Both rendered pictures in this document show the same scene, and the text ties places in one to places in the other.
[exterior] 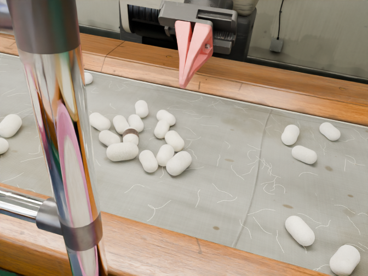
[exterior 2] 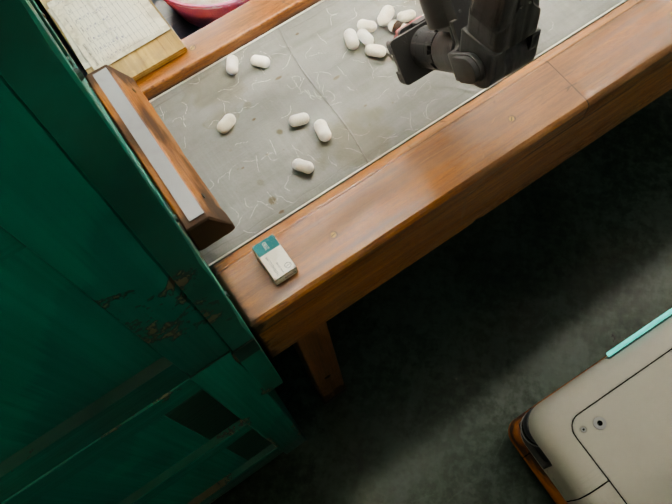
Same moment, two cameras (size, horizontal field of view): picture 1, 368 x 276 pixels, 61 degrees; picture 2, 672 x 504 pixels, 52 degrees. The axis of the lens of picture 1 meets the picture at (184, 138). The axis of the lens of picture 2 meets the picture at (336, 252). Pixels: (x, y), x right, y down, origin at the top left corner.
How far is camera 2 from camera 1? 1.15 m
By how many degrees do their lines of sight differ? 73
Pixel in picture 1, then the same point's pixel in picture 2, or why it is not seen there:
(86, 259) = not seen: outside the picture
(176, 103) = (431, 91)
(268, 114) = (363, 152)
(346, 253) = (232, 60)
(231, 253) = (272, 12)
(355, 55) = not seen: outside the picture
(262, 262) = (258, 20)
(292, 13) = not seen: outside the picture
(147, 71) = (497, 89)
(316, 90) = (350, 204)
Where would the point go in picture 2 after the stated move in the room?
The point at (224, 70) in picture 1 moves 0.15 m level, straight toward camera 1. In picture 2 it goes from (444, 149) to (376, 85)
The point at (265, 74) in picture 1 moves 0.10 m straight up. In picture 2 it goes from (411, 185) to (414, 148)
